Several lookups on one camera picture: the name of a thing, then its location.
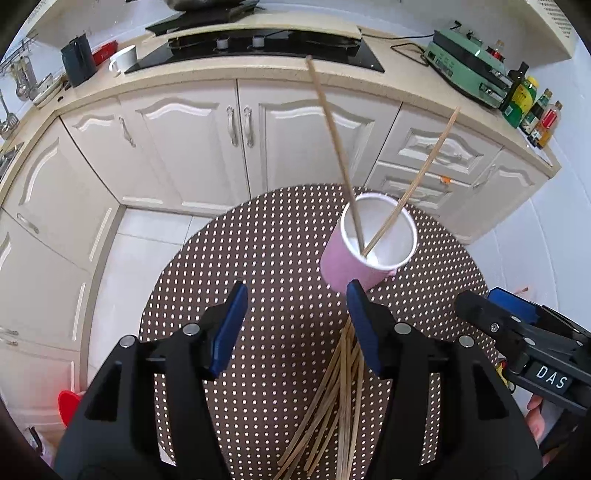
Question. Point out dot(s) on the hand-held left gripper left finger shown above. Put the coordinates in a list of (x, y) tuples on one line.
[(228, 332)]

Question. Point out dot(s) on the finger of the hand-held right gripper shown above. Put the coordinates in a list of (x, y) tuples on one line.
[(512, 304), (480, 311)]

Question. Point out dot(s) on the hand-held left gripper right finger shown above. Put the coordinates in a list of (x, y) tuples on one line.
[(362, 323)]

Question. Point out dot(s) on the pink cup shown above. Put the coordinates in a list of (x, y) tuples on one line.
[(341, 272)]

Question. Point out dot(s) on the bundle of wooden chopsticks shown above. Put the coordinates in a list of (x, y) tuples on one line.
[(344, 392)]

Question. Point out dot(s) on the long wooden chopstick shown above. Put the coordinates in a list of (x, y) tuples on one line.
[(332, 143), (425, 170)]

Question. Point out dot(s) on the hanging kitchen utensils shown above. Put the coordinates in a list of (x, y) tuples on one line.
[(18, 78)]

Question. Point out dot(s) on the person's right hand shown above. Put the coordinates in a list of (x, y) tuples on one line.
[(535, 420)]

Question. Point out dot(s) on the red plastic object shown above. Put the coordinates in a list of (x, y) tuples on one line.
[(71, 408)]

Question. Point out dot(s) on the clear bottle with red label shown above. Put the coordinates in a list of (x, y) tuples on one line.
[(549, 124)]

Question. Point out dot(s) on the dark sauce bottle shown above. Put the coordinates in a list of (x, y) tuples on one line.
[(540, 115)]

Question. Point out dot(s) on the cream kitchen base cabinet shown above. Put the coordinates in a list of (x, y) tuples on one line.
[(295, 138)]

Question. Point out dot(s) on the green bottle with yellow cap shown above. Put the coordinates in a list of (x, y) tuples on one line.
[(530, 104)]

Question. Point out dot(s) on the dark olive oil bottle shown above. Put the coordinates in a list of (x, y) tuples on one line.
[(515, 99)]

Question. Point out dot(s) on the beige kitchen countertop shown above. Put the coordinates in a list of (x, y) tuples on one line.
[(401, 78)]

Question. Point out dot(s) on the green electric grill appliance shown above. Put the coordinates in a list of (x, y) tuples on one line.
[(466, 60)]

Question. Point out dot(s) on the dark bottle with red label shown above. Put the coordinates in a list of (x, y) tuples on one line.
[(498, 50)]

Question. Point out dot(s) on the black glass cooktop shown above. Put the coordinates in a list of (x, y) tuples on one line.
[(300, 55)]

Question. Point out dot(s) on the stainless steel sink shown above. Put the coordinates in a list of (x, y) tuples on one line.
[(7, 161)]

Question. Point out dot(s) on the white mug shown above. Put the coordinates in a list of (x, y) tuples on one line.
[(124, 57)]

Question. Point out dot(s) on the stack of dishes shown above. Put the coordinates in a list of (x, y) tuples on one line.
[(48, 92)]

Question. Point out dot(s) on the red box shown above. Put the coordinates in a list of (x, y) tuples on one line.
[(106, 50)]

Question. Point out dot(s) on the black kettle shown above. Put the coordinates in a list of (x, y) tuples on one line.
[(78, 60)]

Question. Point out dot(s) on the black portable induction cooker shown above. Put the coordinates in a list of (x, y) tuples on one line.
[(207, 21)]

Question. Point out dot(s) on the dark wok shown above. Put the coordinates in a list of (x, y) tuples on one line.
[(203, 4)]

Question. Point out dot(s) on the cream lattice wall cabinet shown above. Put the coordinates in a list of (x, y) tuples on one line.
[(554, 27)]

